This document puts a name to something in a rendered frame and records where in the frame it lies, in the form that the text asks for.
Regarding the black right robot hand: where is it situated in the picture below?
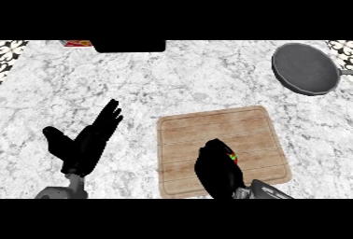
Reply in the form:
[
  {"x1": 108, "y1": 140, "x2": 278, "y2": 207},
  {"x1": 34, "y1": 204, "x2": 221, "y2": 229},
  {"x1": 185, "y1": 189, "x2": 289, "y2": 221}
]
[{"x1": 193, "y1": 138, "x2": 247, "y2": 200}]

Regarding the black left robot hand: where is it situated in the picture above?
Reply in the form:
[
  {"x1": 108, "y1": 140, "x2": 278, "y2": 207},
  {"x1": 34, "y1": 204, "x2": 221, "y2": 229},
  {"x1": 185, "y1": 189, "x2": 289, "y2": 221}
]
[{"x1": 41, "y1": 98, "x2": 125, "y2": 178}]

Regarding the red tomato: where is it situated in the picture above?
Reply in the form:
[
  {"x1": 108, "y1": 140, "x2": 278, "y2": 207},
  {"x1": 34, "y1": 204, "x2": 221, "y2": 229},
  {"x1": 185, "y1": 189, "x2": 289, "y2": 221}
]
[{"x1": 226, "y1": 150, "x2": 239, "y2": 165}]

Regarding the wooden cutting board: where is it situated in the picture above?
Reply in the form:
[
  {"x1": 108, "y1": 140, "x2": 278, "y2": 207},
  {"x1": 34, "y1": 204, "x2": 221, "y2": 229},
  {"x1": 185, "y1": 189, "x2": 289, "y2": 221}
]
[{"x1": 155, "y1": 105, "x2": 294, "y2": 199}]

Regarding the dark grey frying pan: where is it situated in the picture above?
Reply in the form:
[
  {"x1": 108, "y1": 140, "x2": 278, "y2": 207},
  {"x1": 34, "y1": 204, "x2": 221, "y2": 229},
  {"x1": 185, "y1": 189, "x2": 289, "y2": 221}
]
[{"x1": 270, "y1": 42, "x2": 353, "y2": 97}]

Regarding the red and yellow box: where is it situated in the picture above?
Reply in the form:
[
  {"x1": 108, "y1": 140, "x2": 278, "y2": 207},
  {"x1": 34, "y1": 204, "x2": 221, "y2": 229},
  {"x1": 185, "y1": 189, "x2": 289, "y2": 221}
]
[{"x1": 62, "y1": 40, "x2": 93, "y2": 49}]

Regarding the black appliance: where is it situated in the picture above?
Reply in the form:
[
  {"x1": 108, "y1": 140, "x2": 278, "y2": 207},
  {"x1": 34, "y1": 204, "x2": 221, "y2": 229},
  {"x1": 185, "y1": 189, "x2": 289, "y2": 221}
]
[{"x1": 91, "y1": 40, "x2": 167, "y2": 54}]

